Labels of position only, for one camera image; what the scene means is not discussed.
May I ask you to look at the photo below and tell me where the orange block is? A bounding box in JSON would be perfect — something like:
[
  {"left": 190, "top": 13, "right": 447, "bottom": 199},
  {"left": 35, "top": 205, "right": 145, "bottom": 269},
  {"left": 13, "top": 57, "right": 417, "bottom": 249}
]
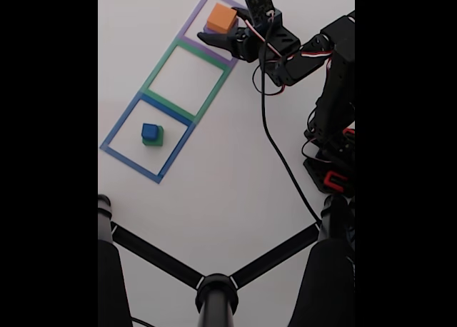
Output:
[{"left": 206, "top": 2, "right": 239, "bottom": 34}]

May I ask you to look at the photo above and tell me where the small blue cube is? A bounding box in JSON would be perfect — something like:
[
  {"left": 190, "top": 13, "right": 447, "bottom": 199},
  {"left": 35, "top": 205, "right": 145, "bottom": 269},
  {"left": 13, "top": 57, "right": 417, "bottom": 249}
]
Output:
[{"left": 141, "top": 122, "right": 159, "bottom": 141}]

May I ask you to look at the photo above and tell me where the green cube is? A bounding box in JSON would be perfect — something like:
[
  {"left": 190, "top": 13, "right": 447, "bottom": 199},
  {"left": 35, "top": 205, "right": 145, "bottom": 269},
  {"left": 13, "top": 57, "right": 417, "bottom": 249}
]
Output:
[{"left": 141, "top": 125, "right": 164, "bottom": 148}]

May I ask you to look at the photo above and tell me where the red table clamp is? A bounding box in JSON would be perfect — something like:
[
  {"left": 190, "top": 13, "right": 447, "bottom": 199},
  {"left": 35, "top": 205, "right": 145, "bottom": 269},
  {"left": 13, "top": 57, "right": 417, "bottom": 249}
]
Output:
[{"left": 323, "top": 171, "right": 349, "bottom": 192}]

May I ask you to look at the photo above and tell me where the white red servo wire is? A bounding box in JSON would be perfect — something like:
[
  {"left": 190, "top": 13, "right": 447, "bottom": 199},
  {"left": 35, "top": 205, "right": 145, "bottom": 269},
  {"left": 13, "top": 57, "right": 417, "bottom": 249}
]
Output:
[{"left": 246, "top": 18, "right": 335, "bottom": 96}]

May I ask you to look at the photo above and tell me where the purple square frame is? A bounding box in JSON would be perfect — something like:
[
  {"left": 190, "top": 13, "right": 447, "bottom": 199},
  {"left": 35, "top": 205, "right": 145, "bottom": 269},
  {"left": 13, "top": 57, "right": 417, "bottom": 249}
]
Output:
[{"left": 177, "top": 0, "right": 265, "bottom": 66}]

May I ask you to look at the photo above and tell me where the thick black camera cable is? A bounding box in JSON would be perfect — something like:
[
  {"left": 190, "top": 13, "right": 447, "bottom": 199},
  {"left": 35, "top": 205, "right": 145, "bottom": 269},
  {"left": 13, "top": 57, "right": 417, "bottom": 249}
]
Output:
[{"left": 260, "top": 18, "right": 322, "bottom": 224}]

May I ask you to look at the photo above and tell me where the green square frame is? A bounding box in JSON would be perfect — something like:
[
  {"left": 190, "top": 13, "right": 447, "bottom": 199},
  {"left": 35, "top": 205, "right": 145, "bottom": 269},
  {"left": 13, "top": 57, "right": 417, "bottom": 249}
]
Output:
[{"left": 139, "top": 37, "right": 230, "bottom": 124}]

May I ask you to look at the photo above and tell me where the blue square frame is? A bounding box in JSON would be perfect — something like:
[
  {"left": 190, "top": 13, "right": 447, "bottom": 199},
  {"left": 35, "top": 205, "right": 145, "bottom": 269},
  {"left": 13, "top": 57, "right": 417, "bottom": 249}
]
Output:
[{"left": 99, "top": 91, "right": 196, "bottom": 184}]

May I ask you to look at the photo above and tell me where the black camera tripod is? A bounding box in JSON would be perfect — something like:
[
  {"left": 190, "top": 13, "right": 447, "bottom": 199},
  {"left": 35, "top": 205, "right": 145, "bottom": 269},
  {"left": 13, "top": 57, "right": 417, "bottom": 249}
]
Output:
[{"left": 98, "top": 194, "right": 356, "bottom": 327}]

